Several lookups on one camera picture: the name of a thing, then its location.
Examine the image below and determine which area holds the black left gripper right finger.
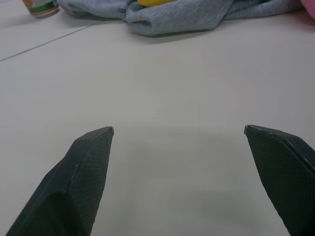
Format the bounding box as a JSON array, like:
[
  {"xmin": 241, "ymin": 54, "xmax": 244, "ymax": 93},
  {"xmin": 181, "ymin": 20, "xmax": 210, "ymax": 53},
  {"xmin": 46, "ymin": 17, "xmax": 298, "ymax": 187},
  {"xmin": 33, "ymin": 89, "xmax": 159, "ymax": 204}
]
[{"xmin": 244, "ymin": 124, "xmax": 315, "ymax": 236}]

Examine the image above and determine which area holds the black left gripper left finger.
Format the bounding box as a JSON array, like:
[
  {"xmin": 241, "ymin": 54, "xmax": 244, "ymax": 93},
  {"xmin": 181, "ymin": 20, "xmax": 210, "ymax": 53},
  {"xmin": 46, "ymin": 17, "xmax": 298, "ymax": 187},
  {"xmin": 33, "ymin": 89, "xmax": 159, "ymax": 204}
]
[{"xmin": 5, "ymin": 126, "xmax": 115, "ymax": 236}]

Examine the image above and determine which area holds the pink object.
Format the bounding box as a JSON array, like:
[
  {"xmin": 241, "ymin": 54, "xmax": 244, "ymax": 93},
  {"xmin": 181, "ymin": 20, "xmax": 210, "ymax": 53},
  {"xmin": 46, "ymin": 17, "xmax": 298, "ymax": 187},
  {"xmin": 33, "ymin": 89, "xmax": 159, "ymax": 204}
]
[{"xmin": 300, "ymin": 0, "xmax": 315, "ymax": 15}]

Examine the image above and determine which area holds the green and white printed can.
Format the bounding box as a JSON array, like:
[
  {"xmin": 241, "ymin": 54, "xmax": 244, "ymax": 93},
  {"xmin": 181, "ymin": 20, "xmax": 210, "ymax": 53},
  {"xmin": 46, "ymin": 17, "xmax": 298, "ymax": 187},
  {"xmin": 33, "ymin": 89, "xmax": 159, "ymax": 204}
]
[{"xmin": 22, "ymin": 0, "xmax": 61, "ymax": 19}]

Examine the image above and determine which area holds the grey zip-up sweatshirt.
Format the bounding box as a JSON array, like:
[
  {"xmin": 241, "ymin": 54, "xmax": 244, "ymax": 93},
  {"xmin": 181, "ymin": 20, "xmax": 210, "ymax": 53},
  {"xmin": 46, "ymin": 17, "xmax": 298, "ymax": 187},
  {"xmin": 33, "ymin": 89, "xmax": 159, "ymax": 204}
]
[{"xmin": 57, "ymin": 0, "xmax": 306, "ymax": 37}]

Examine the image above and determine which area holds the yellow patch on sweatshirt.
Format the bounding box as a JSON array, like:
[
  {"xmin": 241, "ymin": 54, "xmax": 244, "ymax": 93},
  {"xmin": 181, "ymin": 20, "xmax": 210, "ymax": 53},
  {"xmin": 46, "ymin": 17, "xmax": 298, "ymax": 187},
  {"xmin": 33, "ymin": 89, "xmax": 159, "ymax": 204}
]
[{"xmin": 137, "ymin": 0, "xmax": 174, "ymax": 7}]

